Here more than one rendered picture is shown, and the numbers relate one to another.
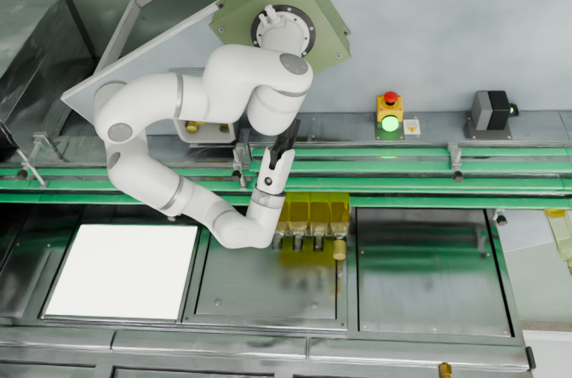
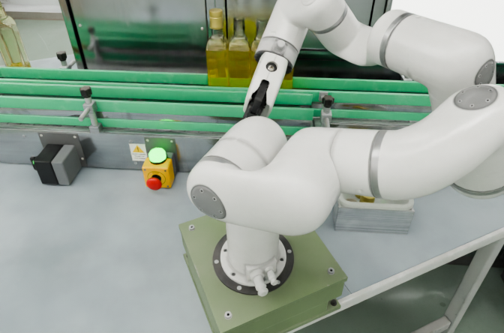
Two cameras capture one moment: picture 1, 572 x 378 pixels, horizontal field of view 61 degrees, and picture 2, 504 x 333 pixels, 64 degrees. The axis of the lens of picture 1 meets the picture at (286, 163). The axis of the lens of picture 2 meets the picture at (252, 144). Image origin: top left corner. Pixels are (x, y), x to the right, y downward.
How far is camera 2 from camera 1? 0.44 m
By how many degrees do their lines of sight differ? 11
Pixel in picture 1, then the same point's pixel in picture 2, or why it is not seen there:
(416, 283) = not seen: outside the picture
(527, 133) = (25, 139)
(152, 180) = (423, 46)
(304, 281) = not seen: outside the picture
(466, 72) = (74, 204)
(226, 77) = (295, 179)
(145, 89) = (428, 165)
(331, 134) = not seen: hidden behind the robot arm
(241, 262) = not seen: hidden behind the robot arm
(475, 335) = not seen: outside the picture
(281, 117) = (235, 133)
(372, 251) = (192, 29)
